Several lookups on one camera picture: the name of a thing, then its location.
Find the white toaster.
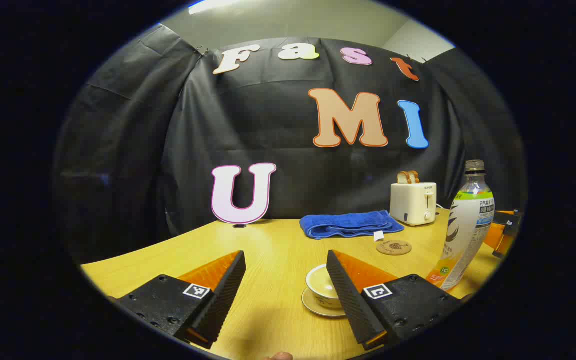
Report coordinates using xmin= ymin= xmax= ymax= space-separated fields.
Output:
xmin=389 ymin=181 xmax=438 ymax=227

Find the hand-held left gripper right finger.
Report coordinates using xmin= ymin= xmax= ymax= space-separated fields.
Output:
xmin=326 ymin=249 xmax=464 ymax=352

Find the white saucer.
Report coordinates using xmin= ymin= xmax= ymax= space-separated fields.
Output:
xmin=301 ymin=287 xmax=347 ymax=319

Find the clear plastic water bottle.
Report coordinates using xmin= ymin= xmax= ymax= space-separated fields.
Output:
xmin=425 ymin=160 xmax=496 ymax=292

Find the black backdrop cloth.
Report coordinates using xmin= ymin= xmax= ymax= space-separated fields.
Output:
xmin=53 ymin=22 xmax=528 ymax=266

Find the white teacup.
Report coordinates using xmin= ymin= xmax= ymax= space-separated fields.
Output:
xmin=305 ymin=264 xmax=343 ymax=309

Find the blue folded towel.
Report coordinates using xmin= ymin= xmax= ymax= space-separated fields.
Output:
xmin=299 ymin=210 xmax=405 ymax=242

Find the round wooden coaster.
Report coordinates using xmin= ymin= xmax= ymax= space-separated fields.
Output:
xmin=376 ymin=239 xmax=413 ymax=256

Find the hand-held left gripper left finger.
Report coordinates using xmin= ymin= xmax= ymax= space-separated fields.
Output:
xmin=115 ymin=250 xmax=247 ymax=350

